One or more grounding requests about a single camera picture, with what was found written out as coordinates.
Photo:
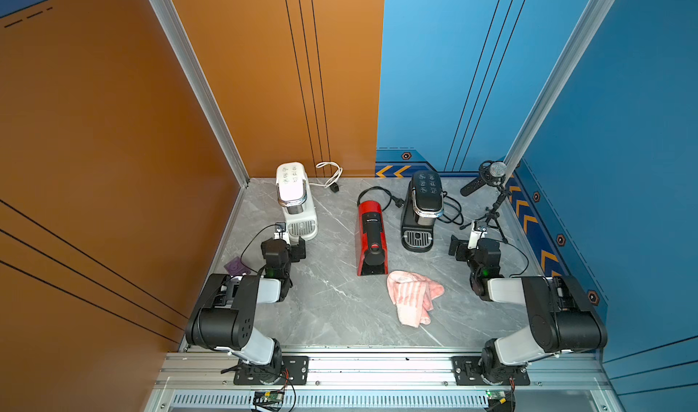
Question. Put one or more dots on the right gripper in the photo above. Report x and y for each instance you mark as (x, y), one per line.
(462, 246)

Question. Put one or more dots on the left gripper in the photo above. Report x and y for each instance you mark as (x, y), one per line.
(296, 252)

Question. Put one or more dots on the pink striped towel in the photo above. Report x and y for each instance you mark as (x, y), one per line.
(413, 295)

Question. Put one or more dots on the black coffee machine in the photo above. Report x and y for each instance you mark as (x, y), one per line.
(424, 205)

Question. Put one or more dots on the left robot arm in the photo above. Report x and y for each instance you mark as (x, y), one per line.
(223, 317)

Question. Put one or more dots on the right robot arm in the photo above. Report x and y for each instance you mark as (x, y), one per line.
(561, 319)

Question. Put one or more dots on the white coffee machine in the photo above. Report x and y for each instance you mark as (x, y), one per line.
(295, 198)

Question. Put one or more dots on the red Nespresso coffee machine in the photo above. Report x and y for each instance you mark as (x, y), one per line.
(372, 255)

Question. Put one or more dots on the purple square card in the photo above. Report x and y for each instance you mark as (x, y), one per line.
(236, 267)

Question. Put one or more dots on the right green circuit board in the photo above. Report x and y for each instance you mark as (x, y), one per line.
(502, 401)

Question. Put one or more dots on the green circuit board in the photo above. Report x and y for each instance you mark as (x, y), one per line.
(268, 401)
(502, 401)

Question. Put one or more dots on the left green circuit board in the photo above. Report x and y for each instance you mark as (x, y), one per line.
(268, 401)

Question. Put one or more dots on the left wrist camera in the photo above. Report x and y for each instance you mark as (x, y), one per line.
(280, 232)

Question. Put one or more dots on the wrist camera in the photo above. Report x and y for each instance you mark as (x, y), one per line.
(478, 230)
(280, 232)

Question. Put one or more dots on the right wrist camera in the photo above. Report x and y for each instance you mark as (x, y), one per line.
(478, 230)

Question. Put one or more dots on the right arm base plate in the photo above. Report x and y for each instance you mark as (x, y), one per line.
(473, 371)

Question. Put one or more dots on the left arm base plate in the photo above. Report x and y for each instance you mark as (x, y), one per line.
(289, 369)

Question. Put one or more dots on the aluminium front rail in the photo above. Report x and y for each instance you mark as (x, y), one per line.
(380, 379)

